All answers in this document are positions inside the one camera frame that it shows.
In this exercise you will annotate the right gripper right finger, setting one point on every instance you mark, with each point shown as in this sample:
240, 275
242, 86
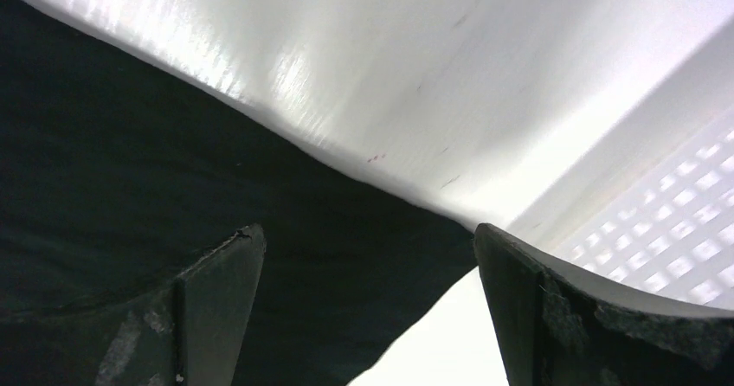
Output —
560, 324

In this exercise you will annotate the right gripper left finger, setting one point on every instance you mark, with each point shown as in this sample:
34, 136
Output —
179, 326

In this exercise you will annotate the black t shirt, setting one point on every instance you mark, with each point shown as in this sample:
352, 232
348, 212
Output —
112, 169

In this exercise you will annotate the white plastic perforated basket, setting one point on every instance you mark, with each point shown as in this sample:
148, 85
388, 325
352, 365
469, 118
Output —
651, 205

